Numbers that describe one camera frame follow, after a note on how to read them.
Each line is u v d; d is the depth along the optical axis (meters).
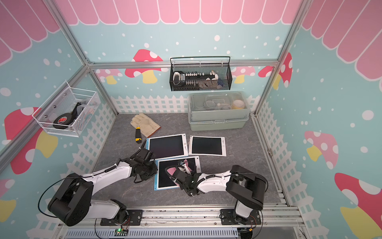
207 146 1.05
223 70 0.96
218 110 1.02
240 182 0.50
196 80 0.88
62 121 0.70
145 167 0.75
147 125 1.12
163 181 0.84
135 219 0.75
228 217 0.76
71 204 0.42
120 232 0.73
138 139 1.03
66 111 0.72
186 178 0.66
